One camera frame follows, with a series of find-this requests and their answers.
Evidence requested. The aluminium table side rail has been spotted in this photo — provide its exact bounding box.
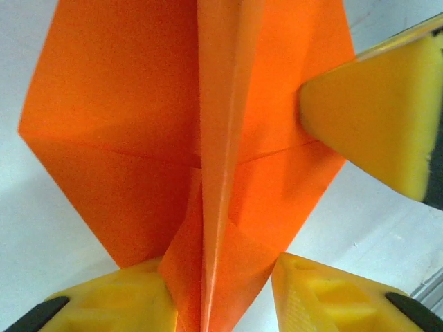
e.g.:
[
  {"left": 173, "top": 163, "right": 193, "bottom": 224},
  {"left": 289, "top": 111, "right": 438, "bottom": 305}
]
[{"left": 411, "top": 275, "right": 443, "bottom": 306}]

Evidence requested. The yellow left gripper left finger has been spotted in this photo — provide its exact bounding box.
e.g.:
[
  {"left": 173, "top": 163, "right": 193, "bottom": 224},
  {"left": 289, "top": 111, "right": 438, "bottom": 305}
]
[{"left": 0, "top": 259, "right": 179, "bottom": 332}]

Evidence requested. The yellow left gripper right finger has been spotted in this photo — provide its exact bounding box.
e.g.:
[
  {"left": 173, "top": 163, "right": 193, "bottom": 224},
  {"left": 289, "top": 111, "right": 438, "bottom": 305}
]
[{"left": 271, "top": 252, "right": 443, "bottom": 332}]

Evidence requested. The orange paper sheet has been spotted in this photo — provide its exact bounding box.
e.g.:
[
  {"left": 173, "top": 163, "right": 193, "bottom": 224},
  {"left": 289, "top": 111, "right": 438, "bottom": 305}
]
[{"left": 17, "top": 0, "right": 357, "bottom": 332}]

